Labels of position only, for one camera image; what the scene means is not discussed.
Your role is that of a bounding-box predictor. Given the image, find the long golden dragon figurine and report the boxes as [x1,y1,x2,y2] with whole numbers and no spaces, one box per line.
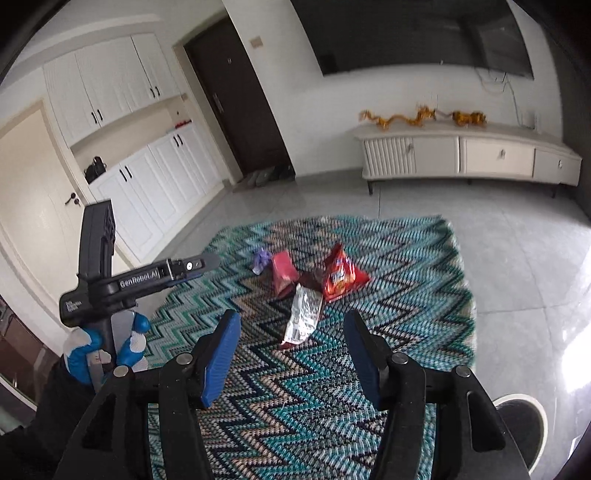
[360,107,437,130]

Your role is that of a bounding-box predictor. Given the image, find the zigzag knitted blanket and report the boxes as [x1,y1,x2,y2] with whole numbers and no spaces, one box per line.
[143,215,477,480]

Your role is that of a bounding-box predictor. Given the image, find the dark brown furniture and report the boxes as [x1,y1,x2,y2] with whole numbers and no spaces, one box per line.
[0,300,47,398]

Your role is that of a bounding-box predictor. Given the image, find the cream interior door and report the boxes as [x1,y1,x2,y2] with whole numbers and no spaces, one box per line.
[0,99,100,287]

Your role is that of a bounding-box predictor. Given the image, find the short golden dragon figurine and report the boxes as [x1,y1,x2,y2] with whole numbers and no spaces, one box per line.
[450,110,488,127]

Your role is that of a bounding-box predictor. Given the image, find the person's left forearm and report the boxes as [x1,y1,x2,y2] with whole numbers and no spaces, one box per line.
[0,355,100,480]

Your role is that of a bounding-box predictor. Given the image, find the black wall television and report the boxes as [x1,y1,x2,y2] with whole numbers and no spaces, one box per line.
[291,0,535,80]

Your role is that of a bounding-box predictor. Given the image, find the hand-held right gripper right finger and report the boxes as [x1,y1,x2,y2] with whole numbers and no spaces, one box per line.
[344,309,531,480]

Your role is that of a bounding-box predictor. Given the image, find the white bin with black liner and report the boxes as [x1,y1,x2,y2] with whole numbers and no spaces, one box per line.
[493,394,549,474]

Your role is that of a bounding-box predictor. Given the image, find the red snack bag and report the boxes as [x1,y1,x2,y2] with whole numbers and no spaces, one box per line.
[318,243,371,303]

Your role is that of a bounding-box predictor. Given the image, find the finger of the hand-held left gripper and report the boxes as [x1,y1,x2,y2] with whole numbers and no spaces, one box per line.
[166,251,221,280]

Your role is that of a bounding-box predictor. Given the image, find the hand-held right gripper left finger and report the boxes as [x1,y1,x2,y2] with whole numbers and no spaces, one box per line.
[54,309,242,480]

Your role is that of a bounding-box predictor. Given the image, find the dark brown entrance door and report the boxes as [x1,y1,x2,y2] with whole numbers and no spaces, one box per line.
[184,17,294,183]

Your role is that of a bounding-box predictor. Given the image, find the white television cabinet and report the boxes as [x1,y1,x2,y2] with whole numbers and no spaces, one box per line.
[353,121,583,197]

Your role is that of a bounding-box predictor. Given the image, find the black handbag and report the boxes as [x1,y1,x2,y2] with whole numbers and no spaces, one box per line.
[84,156,107,184]

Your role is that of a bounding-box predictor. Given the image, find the black television cable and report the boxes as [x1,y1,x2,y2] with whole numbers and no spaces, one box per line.
[475,68,539,127]

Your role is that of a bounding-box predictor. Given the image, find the white base cabinets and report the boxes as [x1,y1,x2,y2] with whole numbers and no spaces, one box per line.
[88,124,227,266]

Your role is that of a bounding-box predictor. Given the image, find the white wall cabinets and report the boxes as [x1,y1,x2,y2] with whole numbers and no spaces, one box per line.
[42,32,181,145]

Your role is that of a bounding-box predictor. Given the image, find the person's left hand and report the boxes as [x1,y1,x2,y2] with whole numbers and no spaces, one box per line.
[62,318,151,393]

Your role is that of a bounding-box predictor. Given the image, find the dark red packet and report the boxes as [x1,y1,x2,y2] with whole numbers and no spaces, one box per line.
[270,251,301,298]

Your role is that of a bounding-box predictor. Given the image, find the silver printed wrapper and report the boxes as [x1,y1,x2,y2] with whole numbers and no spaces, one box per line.
[280,282,324,349]

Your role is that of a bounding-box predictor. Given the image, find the beige slippers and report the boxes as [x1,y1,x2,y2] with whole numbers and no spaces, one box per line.
[233,173,273,192]

